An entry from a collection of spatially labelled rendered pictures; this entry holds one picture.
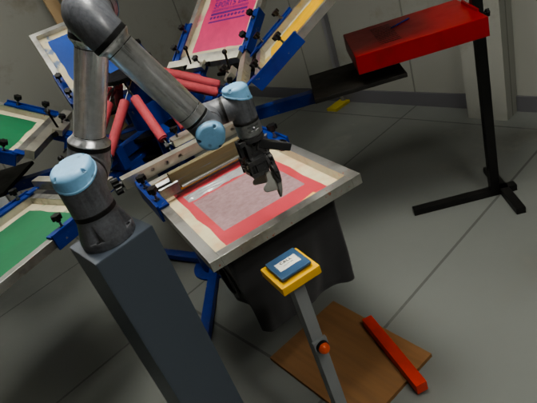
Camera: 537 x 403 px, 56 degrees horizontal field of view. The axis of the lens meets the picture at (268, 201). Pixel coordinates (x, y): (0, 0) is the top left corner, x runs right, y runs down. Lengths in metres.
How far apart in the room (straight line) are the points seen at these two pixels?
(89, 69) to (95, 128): 0.16
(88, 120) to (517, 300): 1.99
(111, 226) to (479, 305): 1.77
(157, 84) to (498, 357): 1.76
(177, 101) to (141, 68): 0.11
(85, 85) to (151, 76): 0.22
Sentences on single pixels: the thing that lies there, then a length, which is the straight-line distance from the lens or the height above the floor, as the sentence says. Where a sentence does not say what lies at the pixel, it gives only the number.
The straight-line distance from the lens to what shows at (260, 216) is 1.72.
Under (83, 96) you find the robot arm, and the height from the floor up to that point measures 1.56.
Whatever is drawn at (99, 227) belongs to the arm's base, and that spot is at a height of 1.26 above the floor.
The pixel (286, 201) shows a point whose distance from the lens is 1.75.
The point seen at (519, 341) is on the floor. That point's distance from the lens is 2.43.
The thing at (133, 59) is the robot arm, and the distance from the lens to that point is 1.25.
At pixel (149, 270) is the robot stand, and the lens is 1.44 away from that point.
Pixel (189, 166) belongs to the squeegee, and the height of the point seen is 1.05.
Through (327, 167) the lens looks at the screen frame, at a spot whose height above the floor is 0.99.
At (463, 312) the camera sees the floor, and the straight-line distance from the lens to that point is 2.55.
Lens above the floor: 1.83
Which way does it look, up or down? 29 degrees down
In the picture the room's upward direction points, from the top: 20 degrees counter-clockwise
